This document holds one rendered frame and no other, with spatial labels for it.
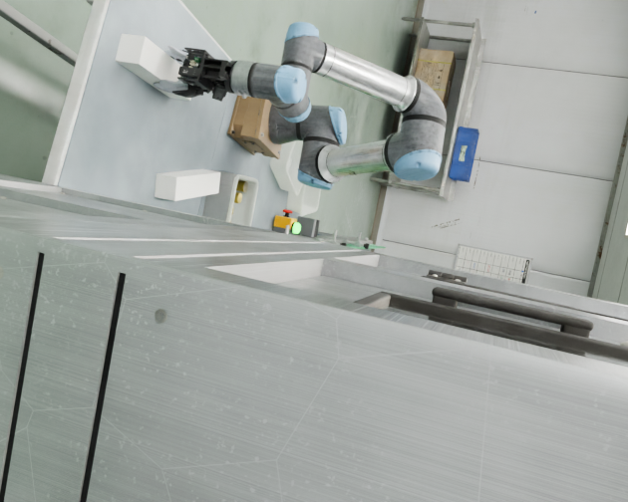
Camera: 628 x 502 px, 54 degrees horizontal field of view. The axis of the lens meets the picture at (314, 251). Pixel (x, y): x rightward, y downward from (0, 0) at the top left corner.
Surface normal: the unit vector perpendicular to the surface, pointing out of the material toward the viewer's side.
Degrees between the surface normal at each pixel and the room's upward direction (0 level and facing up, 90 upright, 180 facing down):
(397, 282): 90
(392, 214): 90
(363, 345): 90
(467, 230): 90
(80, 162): 0
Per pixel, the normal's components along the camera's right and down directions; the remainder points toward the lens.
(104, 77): 0.94, 0.20
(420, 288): -0.29, 0.00
